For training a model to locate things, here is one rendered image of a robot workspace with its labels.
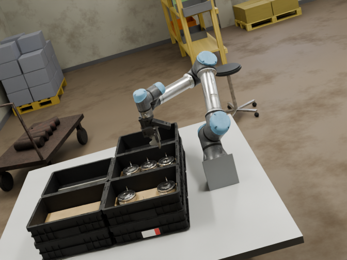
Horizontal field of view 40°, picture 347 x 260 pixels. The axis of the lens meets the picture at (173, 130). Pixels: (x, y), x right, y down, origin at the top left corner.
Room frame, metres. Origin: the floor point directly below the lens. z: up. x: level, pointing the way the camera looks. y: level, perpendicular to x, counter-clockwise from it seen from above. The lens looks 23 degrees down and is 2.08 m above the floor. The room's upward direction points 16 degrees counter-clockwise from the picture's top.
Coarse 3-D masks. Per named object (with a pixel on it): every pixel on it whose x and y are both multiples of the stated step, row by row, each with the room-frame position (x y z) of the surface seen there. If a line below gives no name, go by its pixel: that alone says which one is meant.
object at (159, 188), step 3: (162, 183) 2.26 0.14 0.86; (171, 183) 2.23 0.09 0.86; (174, 183) 2.22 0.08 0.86; (159, 186) 2.24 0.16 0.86; (171, 186) 2.20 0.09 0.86; (174, 186) 2.20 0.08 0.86; (159, 189) 2.20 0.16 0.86; (162, 189) 2.20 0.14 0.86; (165, 189) 2.19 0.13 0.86; (168, 189) 2.18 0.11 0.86
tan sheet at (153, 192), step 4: (176, 184) 2.26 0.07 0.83; (156, 188) 2.28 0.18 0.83; (136, 192) 2.30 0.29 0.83; (140, 192) 2.29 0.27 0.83; (144, 192) 2.28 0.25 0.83; (148, 192) 2.26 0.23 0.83; (152, 192) 2.25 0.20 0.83; (156, 192) 2.24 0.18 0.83; (140, 196) 2.25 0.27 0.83; (144, 196) 2.24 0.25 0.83; (148, 196) 2.22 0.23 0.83; (152, 196) 2.21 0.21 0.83; (116, 200) 2.28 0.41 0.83; (136, 200) 2.22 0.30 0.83; (116, 204) 2.24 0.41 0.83
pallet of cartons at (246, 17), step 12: (252, 0) 9.21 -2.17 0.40; (264, 0) 8.86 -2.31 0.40; (276, 0) 8.59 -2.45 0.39; (288, 0) 8.61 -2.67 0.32; (240, 12) 8.87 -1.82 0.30; (252, 12) 8.55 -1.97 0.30; (264, 12) 8.56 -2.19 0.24; (276, 12) 8.59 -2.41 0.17; (288, 12) 8.98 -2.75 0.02; (300, 12) 8.62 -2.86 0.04; (240, 24) 8.90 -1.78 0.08; (252, 24) 8.87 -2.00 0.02; (264, 24) 8.59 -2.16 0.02
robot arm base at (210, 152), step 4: (212, 144) 2.40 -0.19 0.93; (216, 144) 2.40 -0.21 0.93; (220, 144) 2.42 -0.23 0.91; (204, 148) 2.41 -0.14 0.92; (208, 148) 2.40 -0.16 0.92; (212, 148) 2.38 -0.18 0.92; (216, 148) 2.38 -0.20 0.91; (220, 148) 2.39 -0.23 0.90; (204, 152) 2.40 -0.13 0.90; (208, 152) 2.38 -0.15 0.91; (212, 152) 2.36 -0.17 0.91; (216, 152) 2.35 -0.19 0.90; (220, 152) 2.37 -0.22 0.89; (224, 152) 2.37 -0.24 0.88; (204, 156) 2.39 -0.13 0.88; (208, 156) 2.35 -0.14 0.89; (212, 156) 2.34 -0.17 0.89; (216, 156) 2.33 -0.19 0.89; (204, 160) 2.36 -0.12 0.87
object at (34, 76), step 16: (0, 48) 7.48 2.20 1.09; (16, 48) 7.70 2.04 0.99; (32, 48) 7.83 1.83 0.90; (48, 48) 8.15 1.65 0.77; (0, 64) 7.48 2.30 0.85; (16, 64) 7.46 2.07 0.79; (32, 64) 7.46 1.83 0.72; (48, 64) 7.73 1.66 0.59; (16, 80) 7.48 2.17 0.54; (32, 80) 7.47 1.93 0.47; (48, 80) 7.46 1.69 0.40; (64, 80) 8.47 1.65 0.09; (16, 96) 7.47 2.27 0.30; (32, 96) 7.51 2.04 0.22; (48, 96) 7.46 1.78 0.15
